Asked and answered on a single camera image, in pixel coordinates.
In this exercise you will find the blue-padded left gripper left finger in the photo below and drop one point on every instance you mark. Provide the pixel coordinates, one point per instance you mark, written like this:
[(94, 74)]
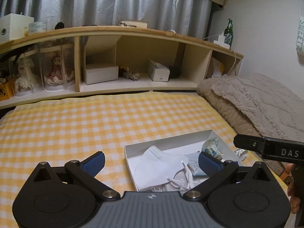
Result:
[(84, 172)]

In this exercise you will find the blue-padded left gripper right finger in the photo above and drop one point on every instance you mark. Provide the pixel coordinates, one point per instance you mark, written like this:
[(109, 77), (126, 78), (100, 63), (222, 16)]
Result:
[(219, 174)]

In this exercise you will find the blue white packet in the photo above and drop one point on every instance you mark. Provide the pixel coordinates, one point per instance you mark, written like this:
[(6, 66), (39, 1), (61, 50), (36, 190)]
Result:
[(194, 164)]

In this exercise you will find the blue patterned fabric pouch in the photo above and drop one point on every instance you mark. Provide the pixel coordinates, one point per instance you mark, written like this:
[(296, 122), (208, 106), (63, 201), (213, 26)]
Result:
[(210, 146)]

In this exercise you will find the white face mask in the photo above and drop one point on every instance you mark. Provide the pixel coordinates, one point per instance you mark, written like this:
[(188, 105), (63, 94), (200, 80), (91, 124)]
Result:
[(158, 171)]

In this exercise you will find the person's right hand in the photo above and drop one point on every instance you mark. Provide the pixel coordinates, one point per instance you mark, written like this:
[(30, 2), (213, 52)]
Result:
[(294, 200)]

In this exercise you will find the crumpled silver wrapper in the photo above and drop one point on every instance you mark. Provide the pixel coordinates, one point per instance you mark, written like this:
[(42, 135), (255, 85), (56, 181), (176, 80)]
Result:
[(241, 153)]

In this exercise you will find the yellow checkered bed blanket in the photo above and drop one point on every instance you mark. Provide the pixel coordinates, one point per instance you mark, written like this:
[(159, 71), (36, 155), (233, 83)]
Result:
[(58, 131)]

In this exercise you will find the white shallow cardboard box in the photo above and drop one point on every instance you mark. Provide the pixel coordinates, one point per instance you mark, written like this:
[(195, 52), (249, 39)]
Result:
[(181, 144)]

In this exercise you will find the beige fluffy blanket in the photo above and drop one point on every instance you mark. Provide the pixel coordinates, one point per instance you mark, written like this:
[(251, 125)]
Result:
[(256, 105)]

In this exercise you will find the white open box in shelf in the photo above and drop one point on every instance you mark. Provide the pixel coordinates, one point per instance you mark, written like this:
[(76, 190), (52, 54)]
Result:
[(100, 72)]

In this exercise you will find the wooden headboard shelf unit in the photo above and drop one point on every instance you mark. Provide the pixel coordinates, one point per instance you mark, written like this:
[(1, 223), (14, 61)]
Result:
[(187, 58)]

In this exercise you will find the pink dressed doll in case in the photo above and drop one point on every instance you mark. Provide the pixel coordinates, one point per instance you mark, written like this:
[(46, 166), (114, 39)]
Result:
[(57, 71)]

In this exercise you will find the orange box with black print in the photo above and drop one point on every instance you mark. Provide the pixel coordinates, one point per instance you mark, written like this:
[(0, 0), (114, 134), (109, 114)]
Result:
[(6, 91)]

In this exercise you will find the white tissue box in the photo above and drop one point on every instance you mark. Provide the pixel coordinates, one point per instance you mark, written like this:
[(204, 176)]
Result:
[(158, 72)]

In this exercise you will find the cream dressed doll in case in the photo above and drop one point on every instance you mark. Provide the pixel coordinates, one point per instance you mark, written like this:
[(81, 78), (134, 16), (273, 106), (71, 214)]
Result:
[(26, 74)]

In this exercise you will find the white charger on shelf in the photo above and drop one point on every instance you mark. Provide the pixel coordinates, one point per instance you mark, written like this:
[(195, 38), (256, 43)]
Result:
[(221, 42)]

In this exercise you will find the green glass bottle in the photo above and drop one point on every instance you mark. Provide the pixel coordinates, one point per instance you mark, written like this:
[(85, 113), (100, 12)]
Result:
[(228, 33)]

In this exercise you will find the small wooden box on shelf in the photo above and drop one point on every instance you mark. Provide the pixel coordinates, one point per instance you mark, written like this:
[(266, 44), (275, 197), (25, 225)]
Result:
[(133, 24)]

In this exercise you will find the long white box on shelf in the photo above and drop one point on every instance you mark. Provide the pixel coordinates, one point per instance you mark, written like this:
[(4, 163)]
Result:
[(12, 26)]

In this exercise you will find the silver curtain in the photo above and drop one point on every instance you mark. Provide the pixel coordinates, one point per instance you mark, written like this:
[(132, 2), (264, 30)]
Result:
[(186, 17)]

